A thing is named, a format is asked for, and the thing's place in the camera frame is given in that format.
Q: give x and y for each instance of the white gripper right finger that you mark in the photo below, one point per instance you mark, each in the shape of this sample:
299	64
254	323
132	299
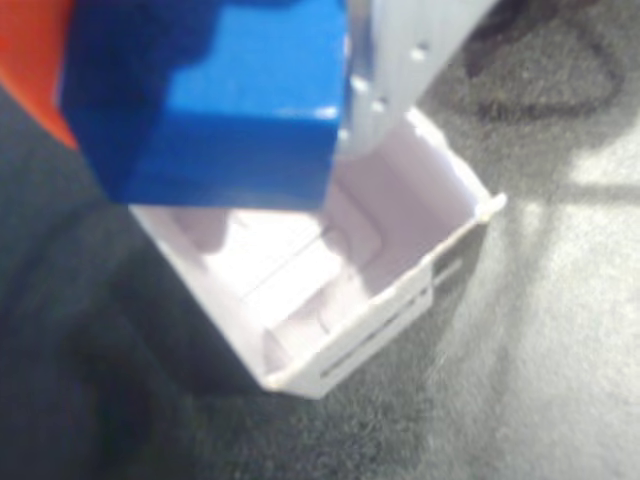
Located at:
395	65

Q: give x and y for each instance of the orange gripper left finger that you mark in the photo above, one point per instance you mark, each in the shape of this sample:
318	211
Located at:
22	65

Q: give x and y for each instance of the blue cube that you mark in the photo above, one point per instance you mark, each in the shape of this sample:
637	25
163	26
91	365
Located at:
210	105

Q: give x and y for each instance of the white plastic box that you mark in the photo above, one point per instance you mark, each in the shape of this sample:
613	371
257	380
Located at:
350	260

